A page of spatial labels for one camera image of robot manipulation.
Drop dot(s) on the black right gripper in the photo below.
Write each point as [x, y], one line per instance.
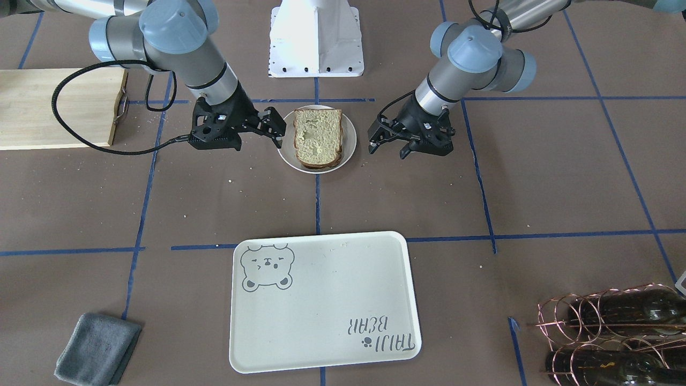
[243, 109]

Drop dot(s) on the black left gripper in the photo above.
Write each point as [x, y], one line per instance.
[408, 118]

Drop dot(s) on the bread slice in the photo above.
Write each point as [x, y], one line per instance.
[313, 166]
[318, 134]

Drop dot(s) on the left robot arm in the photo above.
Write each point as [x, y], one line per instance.
[471, 56]

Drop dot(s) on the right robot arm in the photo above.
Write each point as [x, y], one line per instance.
[174, 37]

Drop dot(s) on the cream bear tray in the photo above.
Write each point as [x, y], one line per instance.
[322, 300]

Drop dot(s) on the grey folded cloth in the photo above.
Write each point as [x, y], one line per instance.
[98, 350]

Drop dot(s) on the dark green wine bottle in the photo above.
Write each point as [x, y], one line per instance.
[653, 311]

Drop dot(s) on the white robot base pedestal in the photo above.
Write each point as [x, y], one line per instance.
[315, 39]

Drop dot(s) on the copper wire bottle rack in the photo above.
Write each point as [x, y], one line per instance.
[550, 318]

